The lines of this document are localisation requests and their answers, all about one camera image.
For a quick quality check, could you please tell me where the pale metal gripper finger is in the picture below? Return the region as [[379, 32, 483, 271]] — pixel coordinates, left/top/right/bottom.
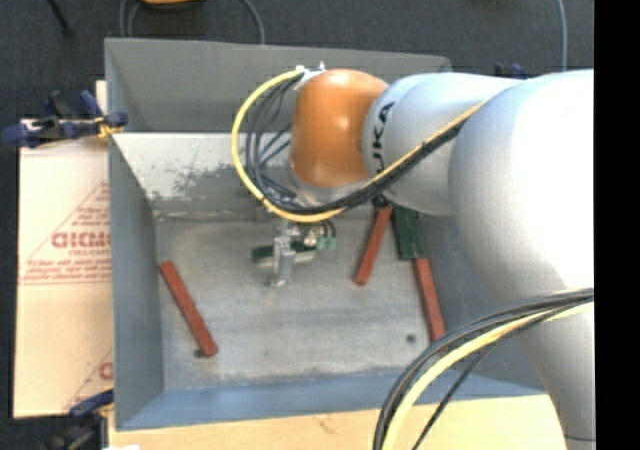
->
[[270, 237, 295, 288]]

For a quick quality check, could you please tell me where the dark green block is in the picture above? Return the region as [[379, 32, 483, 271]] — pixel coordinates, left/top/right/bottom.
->
[[391, 206, 427, 261], [250, 242, 317, 265]]

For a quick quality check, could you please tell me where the grey metal bin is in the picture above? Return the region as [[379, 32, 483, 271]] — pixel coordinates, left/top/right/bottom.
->
[[103, 37, 551, 432]]

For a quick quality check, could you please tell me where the red-brown flat block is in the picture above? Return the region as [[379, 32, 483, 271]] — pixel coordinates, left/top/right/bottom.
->
[[412, 257, 448, 345], [158, 260, 220, 359], [352, 204, 395, 287]]

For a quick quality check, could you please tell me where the brown cardboard board, red print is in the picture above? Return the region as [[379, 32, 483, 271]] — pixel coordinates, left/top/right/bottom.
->
[[11, 129, 116, 420]]

